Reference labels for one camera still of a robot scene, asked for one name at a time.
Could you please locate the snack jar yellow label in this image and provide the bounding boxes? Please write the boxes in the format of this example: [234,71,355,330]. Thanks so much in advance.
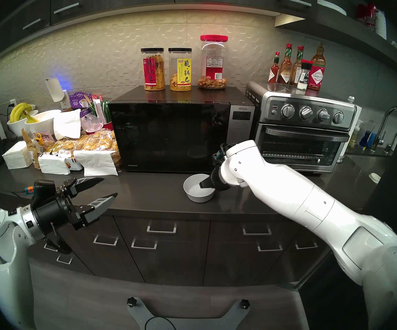
[168,48,192,92]

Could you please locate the clear jar red lid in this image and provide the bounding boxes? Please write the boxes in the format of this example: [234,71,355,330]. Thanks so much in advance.
[198,34,229,90]

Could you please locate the large Tabasco sauce bottle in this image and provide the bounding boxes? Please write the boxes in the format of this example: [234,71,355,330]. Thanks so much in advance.
[308,42,326,91]

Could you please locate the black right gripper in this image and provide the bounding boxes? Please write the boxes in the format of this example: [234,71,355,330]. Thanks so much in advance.
[199,163,232,191]

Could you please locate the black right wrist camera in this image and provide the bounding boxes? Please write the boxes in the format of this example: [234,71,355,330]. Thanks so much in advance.
[212,143,229,165]

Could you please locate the snack jar pink label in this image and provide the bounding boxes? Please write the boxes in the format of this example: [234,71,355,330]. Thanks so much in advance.
[141,48,166,91]

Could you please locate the chrome sink faucet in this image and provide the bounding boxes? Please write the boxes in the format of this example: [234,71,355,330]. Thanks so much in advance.
[370,107,397,154]

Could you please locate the small white bowl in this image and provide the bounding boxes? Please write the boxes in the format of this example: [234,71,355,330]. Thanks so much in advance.
[183,174,216,203]

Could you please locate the stainless steel toaster oven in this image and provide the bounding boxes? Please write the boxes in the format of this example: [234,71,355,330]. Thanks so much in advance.
[245,81,357,172]

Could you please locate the white box tricolour mark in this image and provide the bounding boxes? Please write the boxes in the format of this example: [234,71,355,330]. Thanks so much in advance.
[64,157,83,171]

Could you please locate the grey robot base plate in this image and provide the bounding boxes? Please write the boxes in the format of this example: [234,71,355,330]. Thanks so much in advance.
[127,297,250,330]

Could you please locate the black lid spice shaker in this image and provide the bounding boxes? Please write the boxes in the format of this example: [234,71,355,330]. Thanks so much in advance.
[297,59,313,90]

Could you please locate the white can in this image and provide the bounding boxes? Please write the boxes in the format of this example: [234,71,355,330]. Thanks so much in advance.
[375,9,387,40]

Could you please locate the small red hot sauce bottle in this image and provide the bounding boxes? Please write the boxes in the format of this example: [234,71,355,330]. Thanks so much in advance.
[268,52,280,85]

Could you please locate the small white tissue pack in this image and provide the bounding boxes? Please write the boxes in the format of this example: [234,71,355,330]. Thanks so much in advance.
[38,153,72,175]

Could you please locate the clear soap bottle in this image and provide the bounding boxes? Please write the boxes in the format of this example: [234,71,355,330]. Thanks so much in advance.
[349,121,363,148]

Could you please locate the white wall night light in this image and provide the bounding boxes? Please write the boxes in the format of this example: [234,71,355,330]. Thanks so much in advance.
[45,78,65,103]

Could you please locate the large white tissue sheet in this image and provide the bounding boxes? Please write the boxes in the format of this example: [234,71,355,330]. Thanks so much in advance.
[73,150,119,177]

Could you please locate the dark wall shelf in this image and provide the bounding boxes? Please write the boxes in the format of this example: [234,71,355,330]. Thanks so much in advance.
[274,0,397,80]

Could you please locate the white plate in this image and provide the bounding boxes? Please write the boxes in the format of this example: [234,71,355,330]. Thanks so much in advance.
[317,0,347,16]

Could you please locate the crumpled white paper napkin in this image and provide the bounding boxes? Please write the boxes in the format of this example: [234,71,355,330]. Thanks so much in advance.
[53,109,82,141]

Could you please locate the basket of wrapped cakes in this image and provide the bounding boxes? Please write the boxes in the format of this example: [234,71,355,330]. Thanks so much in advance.
[45,129,121,168]

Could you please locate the stack of red cups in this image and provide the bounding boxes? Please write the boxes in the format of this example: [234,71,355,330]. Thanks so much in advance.
[356,3,377,31]

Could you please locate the black silver microwave oven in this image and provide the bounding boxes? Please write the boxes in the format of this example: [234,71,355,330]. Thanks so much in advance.
[111,85,256,174]

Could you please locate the bunch of drink sachets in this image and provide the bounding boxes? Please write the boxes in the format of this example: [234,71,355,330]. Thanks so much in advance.
[89,94,111,124]

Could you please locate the brown hot sauce bottle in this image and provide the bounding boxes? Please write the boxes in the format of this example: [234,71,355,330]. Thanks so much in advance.
[278,44,293,86]

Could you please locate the white fruit bowl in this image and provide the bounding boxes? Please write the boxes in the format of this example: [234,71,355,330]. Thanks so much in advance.
[7,110,39,137]

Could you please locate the green hot sauce bottle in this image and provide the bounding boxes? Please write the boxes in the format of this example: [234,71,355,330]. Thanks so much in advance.
[290,46,304,87]

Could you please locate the white napkin stack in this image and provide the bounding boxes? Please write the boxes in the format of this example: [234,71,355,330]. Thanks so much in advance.
[2,141,34,170]

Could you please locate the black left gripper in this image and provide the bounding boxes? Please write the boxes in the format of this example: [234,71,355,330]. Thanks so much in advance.
[31,177,118,234]

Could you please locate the bunch of yellow bananas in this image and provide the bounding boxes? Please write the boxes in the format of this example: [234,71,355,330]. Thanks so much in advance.
[9,102,39,124]

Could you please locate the large white bowl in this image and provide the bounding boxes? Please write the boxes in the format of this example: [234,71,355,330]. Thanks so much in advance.
[25,109,62,138]

